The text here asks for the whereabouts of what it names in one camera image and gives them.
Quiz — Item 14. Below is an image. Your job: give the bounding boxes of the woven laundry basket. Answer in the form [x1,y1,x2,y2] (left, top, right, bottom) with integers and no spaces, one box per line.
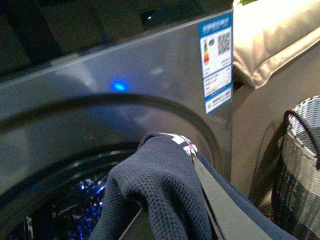
[248,95,320,240]

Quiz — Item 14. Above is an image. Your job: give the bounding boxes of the beige cushion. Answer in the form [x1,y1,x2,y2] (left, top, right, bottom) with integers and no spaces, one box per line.
[233,0,320,89]

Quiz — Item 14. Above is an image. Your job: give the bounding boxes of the dark navy knit garment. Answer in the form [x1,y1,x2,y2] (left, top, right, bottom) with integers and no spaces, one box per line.
[91,132,292,240]

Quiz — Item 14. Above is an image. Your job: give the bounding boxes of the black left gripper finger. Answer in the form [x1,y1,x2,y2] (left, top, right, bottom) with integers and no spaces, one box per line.
[191,153,270,240]

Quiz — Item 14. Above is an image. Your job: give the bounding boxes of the blue energy label sticker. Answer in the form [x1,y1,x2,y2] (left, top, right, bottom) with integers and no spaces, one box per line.
[198,11,233,114]

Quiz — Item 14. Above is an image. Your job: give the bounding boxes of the grey front-load washing machine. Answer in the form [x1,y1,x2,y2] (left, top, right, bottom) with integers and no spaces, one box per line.
[0,0,233,240]

